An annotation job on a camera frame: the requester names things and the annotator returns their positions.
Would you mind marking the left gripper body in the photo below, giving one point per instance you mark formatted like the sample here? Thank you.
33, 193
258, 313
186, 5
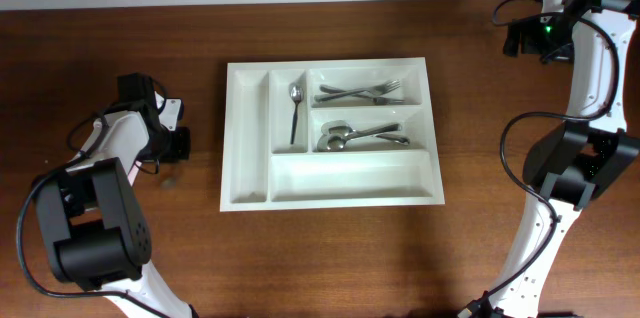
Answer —
169, 147

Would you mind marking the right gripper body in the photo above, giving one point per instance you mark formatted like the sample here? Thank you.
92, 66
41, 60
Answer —
552, 38

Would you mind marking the small steel teaspoon dark handle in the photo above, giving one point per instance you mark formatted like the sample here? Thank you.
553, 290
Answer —
168, 183

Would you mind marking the small steel teaspoon silver handle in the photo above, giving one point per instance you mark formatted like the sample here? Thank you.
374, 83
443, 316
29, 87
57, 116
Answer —
296, 93

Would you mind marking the large steel spoon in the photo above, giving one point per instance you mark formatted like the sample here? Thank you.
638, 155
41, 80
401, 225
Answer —
387, 132
337, 137

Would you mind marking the steel fork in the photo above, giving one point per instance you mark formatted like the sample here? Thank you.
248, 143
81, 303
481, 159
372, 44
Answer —
375, 100
373, 91

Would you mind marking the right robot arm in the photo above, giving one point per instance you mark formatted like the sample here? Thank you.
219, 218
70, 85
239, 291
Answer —
575, 163

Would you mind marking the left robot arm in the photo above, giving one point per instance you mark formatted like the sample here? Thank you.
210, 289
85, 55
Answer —
93, 228

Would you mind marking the pink plastic knife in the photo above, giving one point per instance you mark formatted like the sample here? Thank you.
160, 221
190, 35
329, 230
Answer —
133, 173

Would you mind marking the white plastic cutlery tray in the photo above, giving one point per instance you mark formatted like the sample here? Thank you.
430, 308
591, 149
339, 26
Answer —
262, 171

